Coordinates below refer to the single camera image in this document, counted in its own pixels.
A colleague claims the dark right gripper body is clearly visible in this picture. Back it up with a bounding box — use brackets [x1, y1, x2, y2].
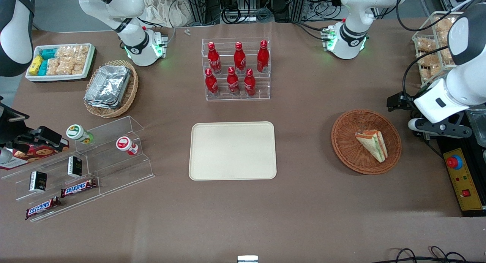
[0, 99, 31, 146]

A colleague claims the wrapped triangle sandwich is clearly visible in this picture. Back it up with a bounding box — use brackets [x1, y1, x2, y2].
[355, 129, 388, 163]

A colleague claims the brown wicker basket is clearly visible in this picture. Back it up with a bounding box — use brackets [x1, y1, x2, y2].
[331, 109, 402, 175]

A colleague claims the white snack tray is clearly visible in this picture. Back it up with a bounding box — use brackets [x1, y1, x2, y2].
[25, 43, 96, 82]

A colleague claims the light wicker basket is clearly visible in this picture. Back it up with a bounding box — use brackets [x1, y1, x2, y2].
[84, 60, 139, 119]

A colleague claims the beige plastic tray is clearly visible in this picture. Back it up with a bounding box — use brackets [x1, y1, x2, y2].
[189, 121, 278, 181]

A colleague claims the red tartan cookie box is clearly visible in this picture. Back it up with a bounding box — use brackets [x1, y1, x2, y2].
[0, 139, 70, 171]

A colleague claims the green lid yogurt cup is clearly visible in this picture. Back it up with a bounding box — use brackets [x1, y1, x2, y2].
[66, 124, 94, 144]

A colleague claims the clear bag of snacks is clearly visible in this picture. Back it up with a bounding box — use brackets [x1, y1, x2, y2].
[417, 38, 437, 53]
[434, 17, 455, 43]
[419, 53, 445, 80]

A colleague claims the small black box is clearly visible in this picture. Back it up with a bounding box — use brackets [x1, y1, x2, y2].
[68, 156, 83, 179]
[29, 171, 47, 192]

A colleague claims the silver metal container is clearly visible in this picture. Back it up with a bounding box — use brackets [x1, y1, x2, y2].
[466, 108, 486, 148]

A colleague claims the Snickers chocolate bar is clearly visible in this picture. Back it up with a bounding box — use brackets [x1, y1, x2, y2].
[61, 178, 98, 198]
[25, 196, 62, 220]

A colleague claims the red emergency stop button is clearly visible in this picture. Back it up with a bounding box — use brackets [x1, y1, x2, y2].
[446, 155, 464, 171]

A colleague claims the yellow snack packet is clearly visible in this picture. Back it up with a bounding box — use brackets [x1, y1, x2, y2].
[29, 55, 44, 76]

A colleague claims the clear acrylic step shelf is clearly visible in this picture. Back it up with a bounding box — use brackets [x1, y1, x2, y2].
[0, 116, 156, 223]

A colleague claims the red lid yogurt cup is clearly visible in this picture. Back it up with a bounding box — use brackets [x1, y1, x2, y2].
[116, 136, 139, 156]

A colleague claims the black yellow control box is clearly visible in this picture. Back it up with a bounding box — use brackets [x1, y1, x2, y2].
[436, 135, 486, 217]

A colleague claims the clear acrylic bottle rack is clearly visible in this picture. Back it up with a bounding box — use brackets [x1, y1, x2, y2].
[201, 37, 271, 101]

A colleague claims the red cola bottle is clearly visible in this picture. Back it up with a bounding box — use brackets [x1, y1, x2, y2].
[205, 68, 219, 97]
[233, 42, 247, 74]
[243, 68, 257, 97]
[257, 40, 270, 74]
[227, 67, 241, 96]
[207, 42, 222, 74]

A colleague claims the beige crumpled cloth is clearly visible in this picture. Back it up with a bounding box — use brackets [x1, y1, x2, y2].
[141, 0, 191, 28]

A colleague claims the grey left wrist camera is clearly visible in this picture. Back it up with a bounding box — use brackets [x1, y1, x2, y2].
[408, 118, 432, 133]

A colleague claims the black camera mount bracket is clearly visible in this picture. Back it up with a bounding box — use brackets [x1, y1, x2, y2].
[418, 113, 473, 139]

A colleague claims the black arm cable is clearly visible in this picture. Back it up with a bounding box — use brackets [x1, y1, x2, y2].
[402, 46, 449, 101]

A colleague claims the white wire basket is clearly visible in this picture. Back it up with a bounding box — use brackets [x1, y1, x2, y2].
[412, 11, 466, 87]

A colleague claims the black base cable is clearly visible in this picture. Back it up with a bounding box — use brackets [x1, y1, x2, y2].
[292, 21, 331, 41]

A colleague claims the black floor cable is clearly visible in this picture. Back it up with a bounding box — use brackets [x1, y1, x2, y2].
[381, 246, 486, 263]

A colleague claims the aluminium frame profile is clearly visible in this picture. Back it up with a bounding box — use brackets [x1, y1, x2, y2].
[185, 0, 221, 26]

